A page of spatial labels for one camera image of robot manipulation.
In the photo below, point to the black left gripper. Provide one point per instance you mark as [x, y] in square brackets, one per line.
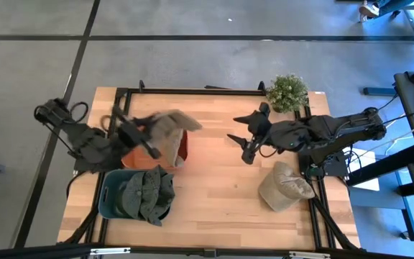
[133, 131]

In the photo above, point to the blue desk foot bar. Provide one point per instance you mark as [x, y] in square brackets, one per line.
[379, 91]

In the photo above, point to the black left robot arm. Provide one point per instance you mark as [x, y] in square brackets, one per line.
[88, 144]

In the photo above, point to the potted green plant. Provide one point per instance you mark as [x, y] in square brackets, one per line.
[288, 91]

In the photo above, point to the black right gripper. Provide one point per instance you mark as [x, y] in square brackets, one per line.
[261, 126]

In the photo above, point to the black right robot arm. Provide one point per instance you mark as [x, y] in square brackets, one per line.
[336, 129]

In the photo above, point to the black aluminium table frame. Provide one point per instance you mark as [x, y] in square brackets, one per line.
[228, 92]

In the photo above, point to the black crossbar with silver brackets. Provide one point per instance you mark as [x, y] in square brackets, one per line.
[192, 252]

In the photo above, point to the person's foot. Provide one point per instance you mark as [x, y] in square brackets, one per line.
[368, 10]

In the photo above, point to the black desk beam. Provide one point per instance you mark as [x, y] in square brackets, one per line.
[383, 165]

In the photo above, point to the orange plastic bin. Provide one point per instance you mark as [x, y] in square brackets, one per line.
[138, 162]

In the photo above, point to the blue plastic bin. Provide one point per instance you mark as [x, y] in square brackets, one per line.
[108, 194]

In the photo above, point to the tan cap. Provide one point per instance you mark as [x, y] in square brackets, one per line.
[282, 187]
[178, 120]

